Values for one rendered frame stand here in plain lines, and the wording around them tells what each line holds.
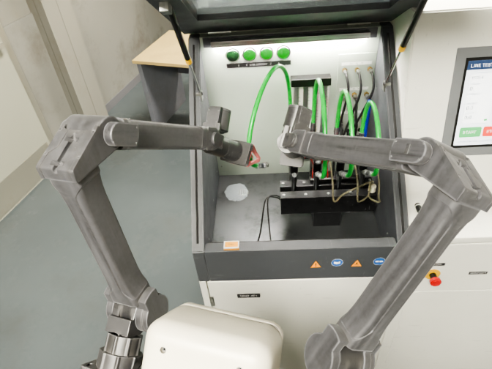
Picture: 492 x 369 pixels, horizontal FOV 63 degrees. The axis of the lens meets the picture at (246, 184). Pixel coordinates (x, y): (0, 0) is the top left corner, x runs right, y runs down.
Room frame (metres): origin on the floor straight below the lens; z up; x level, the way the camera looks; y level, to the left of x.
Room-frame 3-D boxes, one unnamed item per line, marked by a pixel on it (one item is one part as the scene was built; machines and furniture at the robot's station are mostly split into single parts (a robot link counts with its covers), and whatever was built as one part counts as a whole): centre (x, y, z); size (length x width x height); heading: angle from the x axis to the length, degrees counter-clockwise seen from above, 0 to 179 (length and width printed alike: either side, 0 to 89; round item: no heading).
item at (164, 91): (3.18, 0.08, 0.35); 1.33 x 0.66 x 0.69; 68
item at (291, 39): (1.36, -0.19, 1.43); 0.54 x 0.03 x 0.02; 86
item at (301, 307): (0.84, -0.15, 0.44); 0.65 x 0.02 x 0.68; 86
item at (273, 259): (0.86, -0.15, 0.87); 0.62 x 0.04 x 0.16; 86
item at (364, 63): (1.34, -0.43, 1.20); 0.13 x 0.03 x 0.31; 86
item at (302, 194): (1.09, -0.29, 0.91); 0.34 x 0.10 x 0.15; 86
